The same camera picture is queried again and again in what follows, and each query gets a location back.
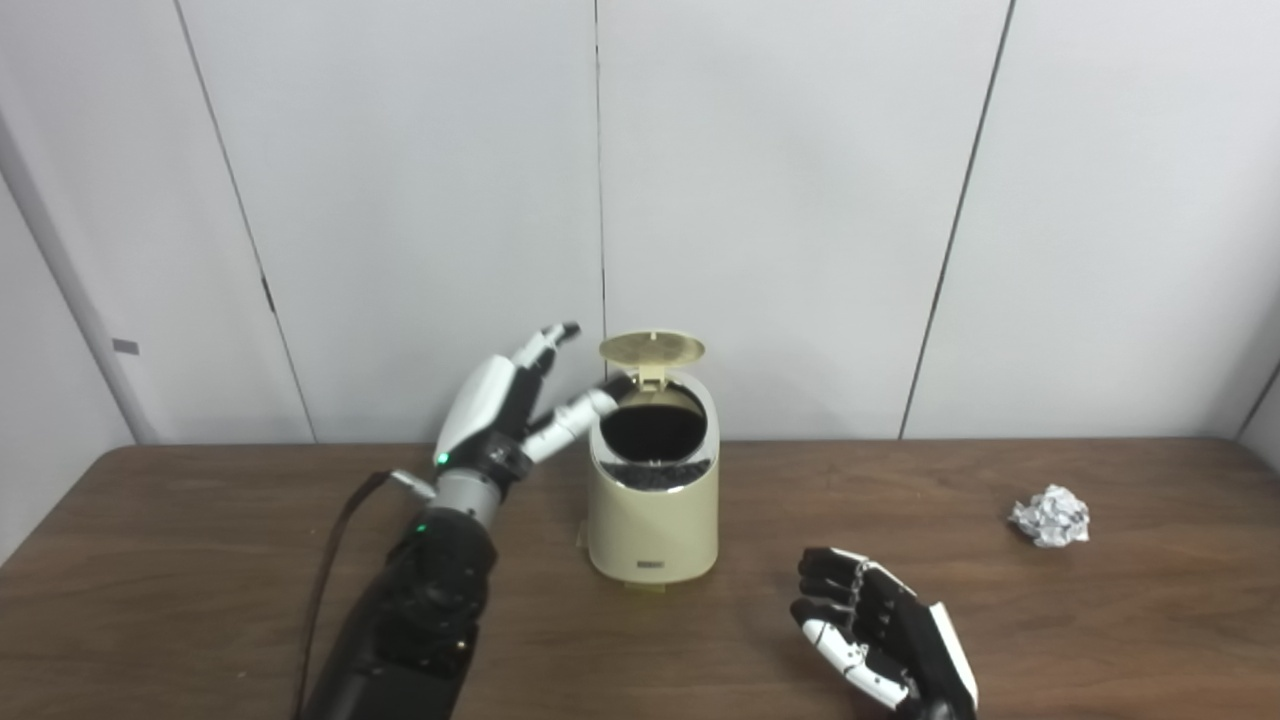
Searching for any white paper ball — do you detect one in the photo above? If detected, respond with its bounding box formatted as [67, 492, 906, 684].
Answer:
[1008, 484, 1091, 548]

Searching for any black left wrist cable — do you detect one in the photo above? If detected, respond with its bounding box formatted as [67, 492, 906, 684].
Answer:
[293, 470, 436, 720]

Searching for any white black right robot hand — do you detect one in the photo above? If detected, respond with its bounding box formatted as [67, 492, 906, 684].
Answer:
[790, 546, 979, 720]

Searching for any cream-colored desktop trash bin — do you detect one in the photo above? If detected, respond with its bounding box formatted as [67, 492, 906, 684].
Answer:
[586, 332, 720, 586]

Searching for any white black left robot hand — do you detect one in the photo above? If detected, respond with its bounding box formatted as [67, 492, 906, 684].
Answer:
[432, 321, 623, 483]

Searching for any round cream bin lid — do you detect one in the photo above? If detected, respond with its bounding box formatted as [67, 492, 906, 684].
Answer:
[598, 332, 706, 391]

